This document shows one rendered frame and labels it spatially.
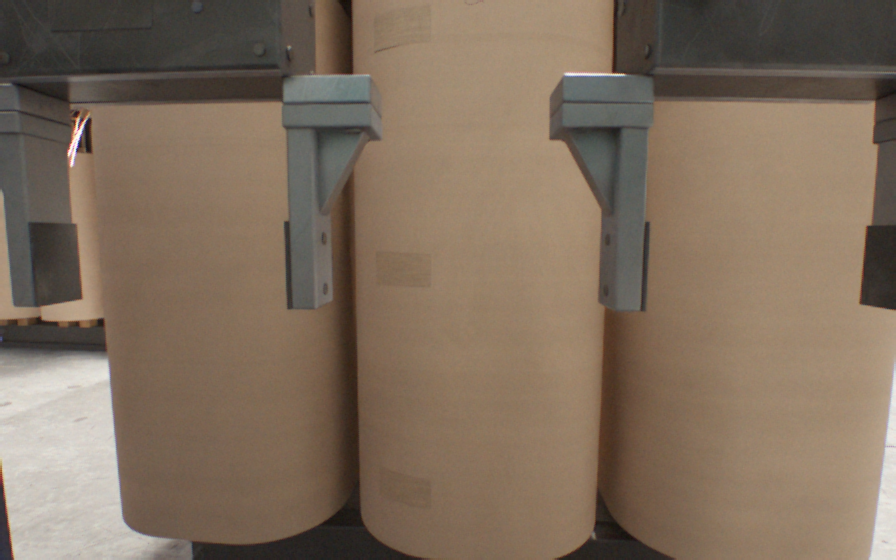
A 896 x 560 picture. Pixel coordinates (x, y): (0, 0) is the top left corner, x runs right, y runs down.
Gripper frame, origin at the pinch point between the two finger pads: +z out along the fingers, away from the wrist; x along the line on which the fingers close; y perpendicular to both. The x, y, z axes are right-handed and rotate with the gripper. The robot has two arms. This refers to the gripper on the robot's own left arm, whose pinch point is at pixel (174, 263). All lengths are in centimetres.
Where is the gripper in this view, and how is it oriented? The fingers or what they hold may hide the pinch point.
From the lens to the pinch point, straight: 25.3
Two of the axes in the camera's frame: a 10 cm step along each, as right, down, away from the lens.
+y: 0.2, -1.0, 9.9
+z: 0.0, 10.0, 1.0
